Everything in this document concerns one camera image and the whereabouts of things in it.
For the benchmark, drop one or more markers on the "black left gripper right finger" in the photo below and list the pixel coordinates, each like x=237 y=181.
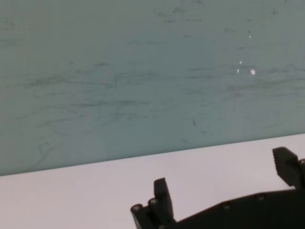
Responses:
x=288 y=167

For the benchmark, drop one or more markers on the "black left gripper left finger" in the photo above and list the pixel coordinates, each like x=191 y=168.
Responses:
x=162 y=205

